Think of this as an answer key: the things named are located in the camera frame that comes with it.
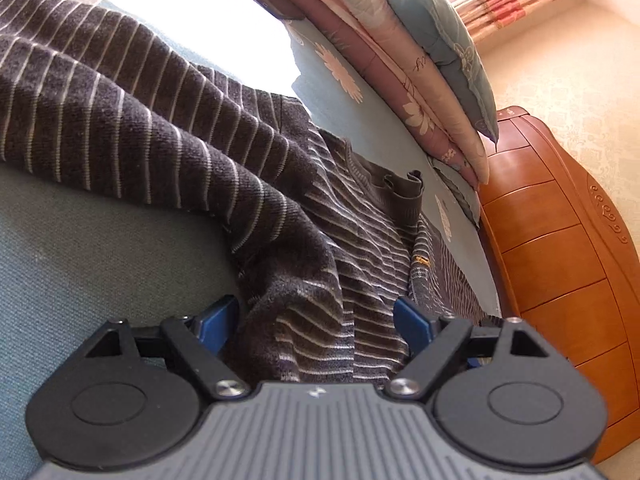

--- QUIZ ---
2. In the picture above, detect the grey striped sweater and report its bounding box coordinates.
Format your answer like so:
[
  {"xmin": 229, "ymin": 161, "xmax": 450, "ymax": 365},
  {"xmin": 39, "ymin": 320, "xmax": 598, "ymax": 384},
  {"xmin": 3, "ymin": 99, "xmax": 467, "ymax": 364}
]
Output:
[{"xmin": 0, "ymin": 0, "xmax": 501, "ymax": 386}]

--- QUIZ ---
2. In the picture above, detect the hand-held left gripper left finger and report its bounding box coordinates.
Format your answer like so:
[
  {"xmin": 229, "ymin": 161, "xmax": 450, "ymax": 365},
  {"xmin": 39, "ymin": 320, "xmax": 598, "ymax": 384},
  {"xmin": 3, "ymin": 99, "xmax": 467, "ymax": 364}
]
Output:
[{"xmin": 85, "ymin": 295, "xmax": 251, "ymax": 402}]

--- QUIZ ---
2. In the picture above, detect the pink floral folded quilt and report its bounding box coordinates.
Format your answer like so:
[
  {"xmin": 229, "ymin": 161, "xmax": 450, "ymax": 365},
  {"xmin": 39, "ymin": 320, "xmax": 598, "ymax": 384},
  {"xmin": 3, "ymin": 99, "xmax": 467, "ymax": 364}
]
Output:
[{"xmin": 235, "ymin": 0, "xmax": 491, "ymax": 186}]

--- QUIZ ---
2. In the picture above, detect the black smartphone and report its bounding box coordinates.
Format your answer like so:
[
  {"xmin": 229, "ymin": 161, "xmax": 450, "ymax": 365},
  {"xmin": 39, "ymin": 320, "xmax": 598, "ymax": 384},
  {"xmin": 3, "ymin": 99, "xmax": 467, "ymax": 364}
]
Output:
[{"xmin": 252, "ymin": 0, "xmax": 306, "ymax": 22}]

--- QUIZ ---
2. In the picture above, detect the flat teal pillow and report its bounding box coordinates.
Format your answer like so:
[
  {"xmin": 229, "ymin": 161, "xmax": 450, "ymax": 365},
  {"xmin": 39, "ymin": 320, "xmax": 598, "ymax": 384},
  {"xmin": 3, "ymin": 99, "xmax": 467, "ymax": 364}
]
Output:
[{"xmin": 430, "ymin": 157, "xmax": 483, "ymax": 223}]

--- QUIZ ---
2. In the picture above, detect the plump teal floral pillow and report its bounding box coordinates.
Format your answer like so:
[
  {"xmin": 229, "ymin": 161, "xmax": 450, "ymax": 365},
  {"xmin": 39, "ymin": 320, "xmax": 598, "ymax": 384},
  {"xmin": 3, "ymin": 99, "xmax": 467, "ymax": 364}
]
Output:
[{"xmin": 362, "ymin": 0, "xmax": 501, "ymax": 146}]

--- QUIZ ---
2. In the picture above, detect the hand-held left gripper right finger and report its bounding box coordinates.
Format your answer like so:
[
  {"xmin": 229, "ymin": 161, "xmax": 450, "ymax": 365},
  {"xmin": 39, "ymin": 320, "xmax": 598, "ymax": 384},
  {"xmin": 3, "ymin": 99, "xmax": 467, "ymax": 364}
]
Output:
[{"xmin": 384, "ymin": 297, "xmax": 551, "ymax": 403}]

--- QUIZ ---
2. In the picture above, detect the wooden headboard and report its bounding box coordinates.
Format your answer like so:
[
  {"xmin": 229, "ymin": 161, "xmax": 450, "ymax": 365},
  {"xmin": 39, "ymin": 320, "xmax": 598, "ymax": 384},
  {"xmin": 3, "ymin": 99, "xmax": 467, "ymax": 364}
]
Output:
[{"xmin": 475, "ymin": 105, "xmax": 640, "ymax": 466}]

